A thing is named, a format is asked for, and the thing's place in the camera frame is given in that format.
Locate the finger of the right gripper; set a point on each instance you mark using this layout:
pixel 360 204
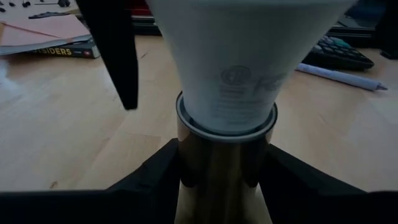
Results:
pixel 115 46

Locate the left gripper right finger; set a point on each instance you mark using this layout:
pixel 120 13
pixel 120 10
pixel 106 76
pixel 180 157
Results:
pixel 311 205

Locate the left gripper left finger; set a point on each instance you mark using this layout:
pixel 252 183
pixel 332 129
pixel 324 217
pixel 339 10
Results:
pixel 93 208

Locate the brass lamp base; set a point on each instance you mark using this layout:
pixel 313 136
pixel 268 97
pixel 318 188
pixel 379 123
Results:
pixel 217 161

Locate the white lightbulb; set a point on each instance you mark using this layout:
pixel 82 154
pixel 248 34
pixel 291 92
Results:
pixel 248 46

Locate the black Outsiders book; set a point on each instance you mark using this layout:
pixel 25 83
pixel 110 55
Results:
pixel 62 51

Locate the small black knob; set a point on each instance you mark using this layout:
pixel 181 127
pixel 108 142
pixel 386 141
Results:
pixel 63 3

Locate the pink paper pad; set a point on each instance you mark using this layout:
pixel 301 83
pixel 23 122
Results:
pixel 40 31

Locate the lavender pen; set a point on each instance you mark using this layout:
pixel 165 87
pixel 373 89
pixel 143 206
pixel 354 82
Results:
pixel 342 77

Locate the black desk calculator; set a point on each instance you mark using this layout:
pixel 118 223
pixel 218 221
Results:
pixel 335 53

